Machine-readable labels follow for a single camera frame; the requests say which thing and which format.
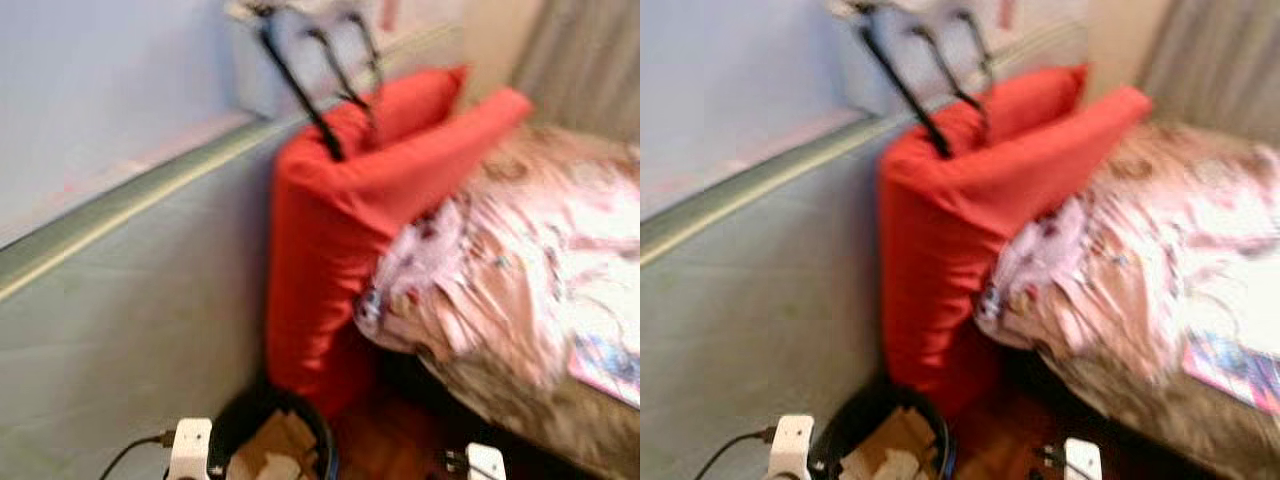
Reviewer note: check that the white wall device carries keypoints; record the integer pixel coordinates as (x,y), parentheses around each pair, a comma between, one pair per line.
(250,9)
(855,8)

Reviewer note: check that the red wall ribbon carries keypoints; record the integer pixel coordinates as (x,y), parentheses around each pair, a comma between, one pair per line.
(391,14)
(1005,13)

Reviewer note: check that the grey curtain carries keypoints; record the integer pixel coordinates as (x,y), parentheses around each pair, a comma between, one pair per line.
(1215,60)
(585,60)

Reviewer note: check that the large red cushion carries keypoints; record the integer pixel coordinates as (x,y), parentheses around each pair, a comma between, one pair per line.
(940,250)
(330,250)

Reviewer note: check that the bed with floral beige sheet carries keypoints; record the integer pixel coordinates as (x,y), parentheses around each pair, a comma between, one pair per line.
(1130,420)
(520,420)

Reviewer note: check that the pink cartoon print blanket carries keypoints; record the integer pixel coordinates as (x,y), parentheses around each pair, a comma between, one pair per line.
(500,270)
(1120,270)

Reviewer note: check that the colourful comic book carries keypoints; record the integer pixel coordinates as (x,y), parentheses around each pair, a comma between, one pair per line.
(610,368)
(1235,372)

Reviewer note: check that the black waste bin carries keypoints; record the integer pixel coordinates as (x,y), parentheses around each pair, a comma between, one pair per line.
(845,410)
(240,410)

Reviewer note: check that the red pillow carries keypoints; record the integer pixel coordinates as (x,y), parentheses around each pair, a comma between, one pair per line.
(1030,103)
(410,105)

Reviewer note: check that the brown cardboard scrap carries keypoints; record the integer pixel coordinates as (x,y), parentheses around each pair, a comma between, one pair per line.
(275,450)
(885,450)

